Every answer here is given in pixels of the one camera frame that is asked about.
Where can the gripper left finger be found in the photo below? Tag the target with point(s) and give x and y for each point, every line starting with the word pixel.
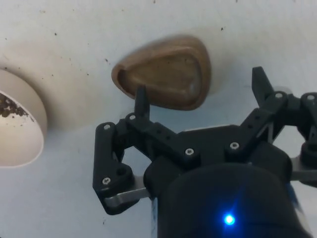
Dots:
pixel 109 158

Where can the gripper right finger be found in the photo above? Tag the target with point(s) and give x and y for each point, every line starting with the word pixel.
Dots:
pixel 262 94

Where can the white bowl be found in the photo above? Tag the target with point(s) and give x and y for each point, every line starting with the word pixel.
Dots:
pixel 29 104

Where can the coffee beans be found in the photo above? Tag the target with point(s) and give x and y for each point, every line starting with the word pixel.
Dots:
pixel 6 109

